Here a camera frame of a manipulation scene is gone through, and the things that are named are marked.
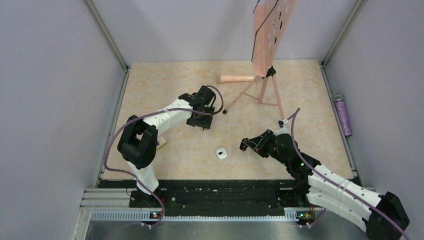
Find purple glitter bottle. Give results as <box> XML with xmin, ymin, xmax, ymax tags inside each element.
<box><xmin>333</xmin><ymin>94</ymin><xmax>353</xmax><ymax>137</ymax></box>

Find pink music stand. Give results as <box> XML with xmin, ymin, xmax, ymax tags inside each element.
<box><xmin>223</xmin><ymin>0</ymin><xmax>297</xmax><ymax>121</ymax></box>

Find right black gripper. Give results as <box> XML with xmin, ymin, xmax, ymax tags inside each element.
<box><xmin>244</xmin><ymin>129</ymin><xmax>290</xmax><ymax>167</ymax></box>

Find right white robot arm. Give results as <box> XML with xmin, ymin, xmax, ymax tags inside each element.
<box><xmin>239</xmin><ymin>129</ymin><xmax>410</xmax><ymax>240</ymax></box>

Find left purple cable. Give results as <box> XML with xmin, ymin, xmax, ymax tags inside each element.
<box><xmin>102</xmin><ymin>85</ymin><xmax>225</xmax><ymax>229</ymax></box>

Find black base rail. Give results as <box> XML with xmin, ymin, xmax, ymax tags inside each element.
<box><xmin>98</xmin><ymin>179</ymin><xmax>314</xmax><ymax>217</ymax></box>

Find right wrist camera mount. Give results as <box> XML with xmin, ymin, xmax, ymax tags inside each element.
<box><xmin>274</xmin><ymin>120</ymin><xmax>290</xmax><ymax>136</ymax></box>

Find black earbud charging case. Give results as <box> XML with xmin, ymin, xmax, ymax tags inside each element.
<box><xmin>239</xmin><ymin>138</ymin><xmax>248</xmax><ymax>152</ymax></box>

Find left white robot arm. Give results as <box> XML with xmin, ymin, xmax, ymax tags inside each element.
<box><xmin>117</xmin><ymin>85</ymin><xmax>223</xmax><ymax>207</ymax></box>

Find purple cable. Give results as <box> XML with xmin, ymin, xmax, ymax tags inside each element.
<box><xmin>102</xmin><ymin>85</ymin><xmax>225</xmax><ymax>229</ymax></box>
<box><xmin>279</xmin><ymin>107</ymin><xmax>412</xmax><ymax>240</ymax></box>

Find purple and wood blocks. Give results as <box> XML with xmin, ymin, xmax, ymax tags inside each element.
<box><xmin>156</xmin><ymin>137</ymin><xmax>167</xmax><ymax>150</ymax></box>

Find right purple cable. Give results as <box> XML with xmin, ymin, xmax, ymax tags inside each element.
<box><xmin>279</xmin><ymin>107</ymin><xmax>412</xmax><ymax>240</ymax></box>

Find white earbud charging case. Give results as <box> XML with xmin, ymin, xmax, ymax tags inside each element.
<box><xmin>215</xmin><ymin>148</ymin><xmax>228</xmax><ymax>160</ymax></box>

